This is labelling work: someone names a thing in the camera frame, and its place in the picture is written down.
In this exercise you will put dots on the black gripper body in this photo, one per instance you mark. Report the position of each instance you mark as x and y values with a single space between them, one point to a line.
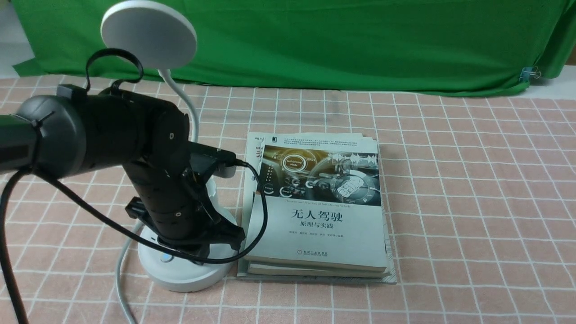
177 207

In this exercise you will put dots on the white desk lamp with base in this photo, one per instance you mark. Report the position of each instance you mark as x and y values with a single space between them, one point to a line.
162 39

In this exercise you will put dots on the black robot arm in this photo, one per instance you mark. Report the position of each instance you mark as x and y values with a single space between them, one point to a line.
73 133

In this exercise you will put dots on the top book autonomous driving cover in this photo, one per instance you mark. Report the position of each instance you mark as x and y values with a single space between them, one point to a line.
315 225

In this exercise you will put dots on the bottom book grey cover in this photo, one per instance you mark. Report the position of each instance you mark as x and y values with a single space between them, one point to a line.
253 149

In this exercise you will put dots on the pink checkered tablecloth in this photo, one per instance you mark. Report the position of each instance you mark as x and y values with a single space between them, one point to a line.
479 199

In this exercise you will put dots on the green backdrop cloth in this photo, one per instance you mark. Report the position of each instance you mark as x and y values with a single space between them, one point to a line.
456 48

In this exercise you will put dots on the blue binder clip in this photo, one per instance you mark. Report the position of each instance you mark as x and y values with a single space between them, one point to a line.
528 73

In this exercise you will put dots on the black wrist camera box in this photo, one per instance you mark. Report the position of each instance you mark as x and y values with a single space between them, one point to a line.
211 161

